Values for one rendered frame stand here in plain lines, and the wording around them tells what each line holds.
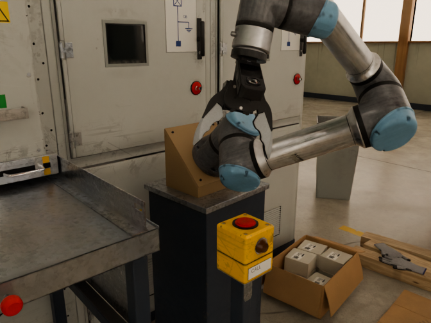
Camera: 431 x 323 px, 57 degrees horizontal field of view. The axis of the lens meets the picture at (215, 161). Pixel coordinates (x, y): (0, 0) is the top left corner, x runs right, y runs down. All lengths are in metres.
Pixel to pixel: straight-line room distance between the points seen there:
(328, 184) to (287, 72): 1.45
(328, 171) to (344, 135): 2.26
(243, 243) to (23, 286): 0.39
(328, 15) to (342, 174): 2.58
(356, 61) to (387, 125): 0.18
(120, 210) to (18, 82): 0.46
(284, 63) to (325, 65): 7.59
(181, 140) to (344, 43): 0.61
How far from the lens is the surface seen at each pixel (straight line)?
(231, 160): 1.11
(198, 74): 1.71
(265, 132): 0.77
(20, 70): 1.18
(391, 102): 1.07
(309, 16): 0.82
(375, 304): 2.21
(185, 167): 1.29
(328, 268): 2.20
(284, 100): 2.15
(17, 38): 1.18
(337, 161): 3.29
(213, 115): 0.75
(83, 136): 1.47
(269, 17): 0.79
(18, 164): 1.20
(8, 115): 1.14
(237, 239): 0.73
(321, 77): 9.77
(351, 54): 1.06
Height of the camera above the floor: 1.23
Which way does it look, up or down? 17 degrees down
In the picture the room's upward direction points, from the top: straight up
